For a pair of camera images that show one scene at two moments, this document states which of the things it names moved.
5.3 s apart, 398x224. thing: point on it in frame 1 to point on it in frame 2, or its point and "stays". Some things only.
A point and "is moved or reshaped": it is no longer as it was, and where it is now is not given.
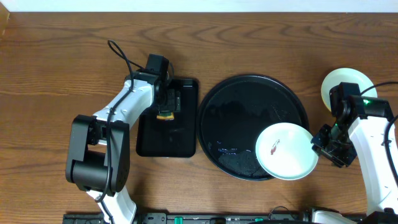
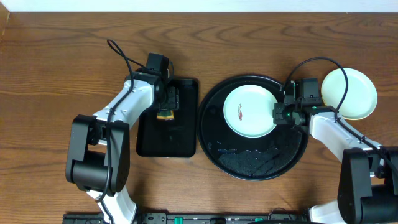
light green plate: x=345 y=74 stays
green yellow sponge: x=165 y=116 stays
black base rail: x=208 y=218 stays
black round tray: x=235 y=112 stays
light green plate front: x=285 y=150 to x=248 y=111
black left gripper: x=170 y=104 stays
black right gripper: x=339 y=158 to x=278 y=118
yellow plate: x=326 y=96 is moved or reshaped
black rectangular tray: x=171 y=138 stays
